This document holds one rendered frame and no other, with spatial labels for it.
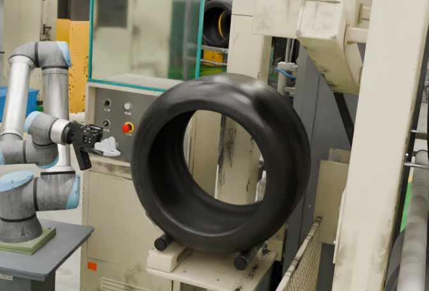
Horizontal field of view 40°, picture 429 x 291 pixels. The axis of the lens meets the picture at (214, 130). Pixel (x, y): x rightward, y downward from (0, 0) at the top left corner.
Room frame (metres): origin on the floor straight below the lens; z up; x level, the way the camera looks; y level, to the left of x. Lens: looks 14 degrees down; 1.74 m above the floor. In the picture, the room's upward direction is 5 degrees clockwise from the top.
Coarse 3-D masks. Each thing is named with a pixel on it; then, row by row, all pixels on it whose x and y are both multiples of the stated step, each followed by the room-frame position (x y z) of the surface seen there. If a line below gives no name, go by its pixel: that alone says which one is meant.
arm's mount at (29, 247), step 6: (42, 228) 2.46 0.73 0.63; (48, 228) 2.46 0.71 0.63; (54, 228) 2.46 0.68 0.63; (42, 234) 2.39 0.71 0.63; (48, 234) 2.40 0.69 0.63; (54, 234) 2.46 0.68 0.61; (36, 240) 2.33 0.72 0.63; (42, 240) 2.34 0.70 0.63; (48, 240) 2.40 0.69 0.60; (0, 246) 2.27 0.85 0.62; (6, 246) 2.27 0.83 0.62; (12, 246) 2.26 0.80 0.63; (18, 246) 2.26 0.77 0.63; (24, 246) 2.26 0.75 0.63; (30, 246) 2.26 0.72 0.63; (36, 246) 2.29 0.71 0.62; (18, 252) 2.26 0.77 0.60; (24, 252) 2.26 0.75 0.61; (30, 252) 2.25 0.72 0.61
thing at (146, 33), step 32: (96, 0) 2.73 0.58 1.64; (128, 0) 2.67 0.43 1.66; (160, 0) 2.62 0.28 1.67; (192, 0) 2.58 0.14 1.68; (96, 32) 2.73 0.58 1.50; (128, 32) 2.67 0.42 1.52; (160, 32) 2.62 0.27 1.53; (192, 32) 2.57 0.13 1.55; (96, 64) 2.72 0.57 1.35; (128, 64) 2.67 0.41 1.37; (160, 64) 2.62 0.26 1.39; (192, 64) 2.57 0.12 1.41
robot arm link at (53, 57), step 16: (48, 48) 2.56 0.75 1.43; (64, 48) 2.57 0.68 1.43; (48, 64) 2.54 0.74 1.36; (64, 64) 2.57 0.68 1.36; (48, 80) 2.52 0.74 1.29; (64, 80) 2.55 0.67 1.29; (48, 96) 2.50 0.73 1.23; (64, 96) 2.52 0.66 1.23; (48, 112) 2.48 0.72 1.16; (64, 112) 2.50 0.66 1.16; (64, 160) 2.43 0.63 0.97; (48, 176) 2.38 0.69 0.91; (64, 176) 2.39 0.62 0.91; (48, 192) 2.35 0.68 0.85; (64, 192) 2.36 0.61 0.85; (48, 208) 2.36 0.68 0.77; (64, 208) 2.38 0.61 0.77
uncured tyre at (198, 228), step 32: (160, 96) 1.85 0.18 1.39; (192, 96) 1.78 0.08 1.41; (224, 96) 1.75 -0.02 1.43; (256, 96) 1.76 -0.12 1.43; (160, 128) 1.82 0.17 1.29; (256, 128) 1.70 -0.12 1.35; (288, 128) 1.74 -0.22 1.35; (160, 160) 2.06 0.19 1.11; (288, 160) 1.69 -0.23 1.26; (160, 192) 1.98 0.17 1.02; (192, 192) 2.06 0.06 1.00; (288, 192) 1.69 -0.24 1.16; (160, 224) 1.80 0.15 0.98; (192, 224) 1.95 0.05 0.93; (224, 224) 1.99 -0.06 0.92; (256, 224) 1.69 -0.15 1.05
